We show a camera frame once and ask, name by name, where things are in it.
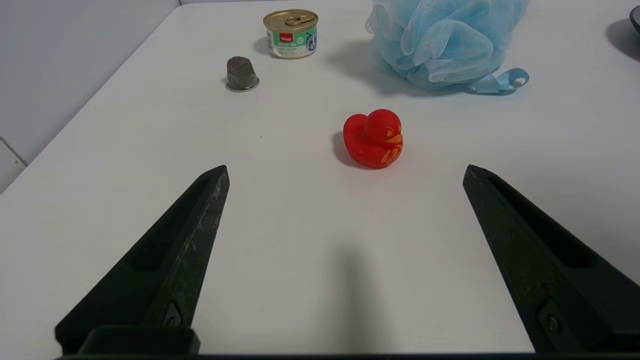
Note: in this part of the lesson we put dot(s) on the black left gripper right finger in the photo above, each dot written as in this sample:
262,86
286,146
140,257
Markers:
560,295

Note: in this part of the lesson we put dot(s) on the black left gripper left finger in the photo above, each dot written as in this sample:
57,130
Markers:
165,270

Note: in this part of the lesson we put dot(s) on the light blue mesh bath loofah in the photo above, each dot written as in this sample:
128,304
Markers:
445,40

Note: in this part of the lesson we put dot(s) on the gray round plate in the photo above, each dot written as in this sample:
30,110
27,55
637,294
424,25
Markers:
637,22

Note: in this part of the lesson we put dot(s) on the small gold-lid pet food can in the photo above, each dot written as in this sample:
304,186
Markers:
291,37

